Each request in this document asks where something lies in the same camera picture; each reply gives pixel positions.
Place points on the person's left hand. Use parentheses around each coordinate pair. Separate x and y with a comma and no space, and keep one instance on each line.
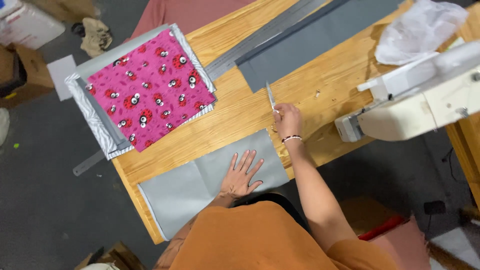
(236,180)

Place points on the person's right hand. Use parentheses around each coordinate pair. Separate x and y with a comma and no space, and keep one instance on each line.
(288,120)

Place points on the person's right fingers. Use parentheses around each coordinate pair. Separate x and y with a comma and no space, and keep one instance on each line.
(279,112)

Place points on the silver scissors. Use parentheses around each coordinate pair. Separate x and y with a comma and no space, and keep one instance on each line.
(270,99)

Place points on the light grey fabric piece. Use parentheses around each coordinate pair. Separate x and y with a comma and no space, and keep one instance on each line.
(187,187)

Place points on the wooden work table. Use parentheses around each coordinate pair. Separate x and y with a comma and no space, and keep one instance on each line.
(300,112)

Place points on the dark grey fabric strip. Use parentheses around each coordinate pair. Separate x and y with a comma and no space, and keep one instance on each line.
(311,41)

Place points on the long metal ruler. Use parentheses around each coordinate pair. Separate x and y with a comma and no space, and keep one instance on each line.
(258,35)

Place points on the person's orange shirt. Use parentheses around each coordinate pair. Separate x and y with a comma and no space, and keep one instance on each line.
(270,240)

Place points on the pink ladybug print fabric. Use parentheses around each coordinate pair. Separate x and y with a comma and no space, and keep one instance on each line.
(150,90)

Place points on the dusty pink fabric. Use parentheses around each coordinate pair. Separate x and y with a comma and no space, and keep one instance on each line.
(180,15)

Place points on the white sewing machine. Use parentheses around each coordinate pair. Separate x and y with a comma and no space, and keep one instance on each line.
(420,93)

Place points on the white plastic bag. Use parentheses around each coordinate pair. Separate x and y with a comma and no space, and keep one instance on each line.
(418,30)

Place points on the red and pink fabric heap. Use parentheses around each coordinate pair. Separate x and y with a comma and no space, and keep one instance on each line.
(397,240)

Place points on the stack of grey fabric squares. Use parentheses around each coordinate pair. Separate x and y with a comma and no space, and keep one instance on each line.
(93,108)

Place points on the short metal ruler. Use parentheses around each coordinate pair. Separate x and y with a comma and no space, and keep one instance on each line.
(88,163)

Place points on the beige crumpled cloth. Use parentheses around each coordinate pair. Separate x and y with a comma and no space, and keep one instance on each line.
(96,36)

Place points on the white paper sheet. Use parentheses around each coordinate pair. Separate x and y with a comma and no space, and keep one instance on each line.
(62,75)

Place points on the brown cardboard box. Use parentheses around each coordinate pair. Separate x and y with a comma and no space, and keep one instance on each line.
(22,71)

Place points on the white cardboard box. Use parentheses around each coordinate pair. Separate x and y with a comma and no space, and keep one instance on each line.
(28,22)

